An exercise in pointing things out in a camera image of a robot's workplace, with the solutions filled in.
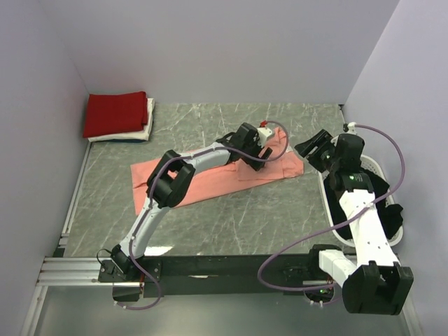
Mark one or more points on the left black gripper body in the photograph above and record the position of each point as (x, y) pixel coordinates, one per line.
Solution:
(255, 150)

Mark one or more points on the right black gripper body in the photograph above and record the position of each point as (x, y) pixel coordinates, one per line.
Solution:
(323, 157)

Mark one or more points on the pink t-shirt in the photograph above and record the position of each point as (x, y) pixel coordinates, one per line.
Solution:
(220, 181)

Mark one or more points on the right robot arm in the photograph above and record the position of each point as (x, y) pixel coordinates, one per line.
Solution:
(377, 283)

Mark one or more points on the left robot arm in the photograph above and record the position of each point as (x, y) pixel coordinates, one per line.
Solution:
(170, 180)

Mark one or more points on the white plastic laundry basket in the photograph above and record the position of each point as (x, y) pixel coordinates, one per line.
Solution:
(344, 234)

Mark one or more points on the black t-shirt in basket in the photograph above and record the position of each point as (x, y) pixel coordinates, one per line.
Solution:
(389, 215)

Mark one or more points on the folded white t-shirt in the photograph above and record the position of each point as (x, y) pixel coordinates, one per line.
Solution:
(144, 134)

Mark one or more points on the folded blue t-shirt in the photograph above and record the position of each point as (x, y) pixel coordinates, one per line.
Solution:
(127, 141)

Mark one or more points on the folded red t-shirt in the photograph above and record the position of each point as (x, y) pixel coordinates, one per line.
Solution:
(115, 113)

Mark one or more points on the black base beam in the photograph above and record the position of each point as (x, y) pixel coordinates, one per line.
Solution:
(218, 274)

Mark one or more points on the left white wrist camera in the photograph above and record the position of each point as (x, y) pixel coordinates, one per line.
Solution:
(264, 133)

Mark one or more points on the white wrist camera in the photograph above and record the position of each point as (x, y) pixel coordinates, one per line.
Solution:
(350, 128)
(264, 133)

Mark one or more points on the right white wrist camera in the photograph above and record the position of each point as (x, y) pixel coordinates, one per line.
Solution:
(350, 128)

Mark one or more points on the aluminium frame rail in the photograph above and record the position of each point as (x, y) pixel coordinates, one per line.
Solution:
(58, 271)

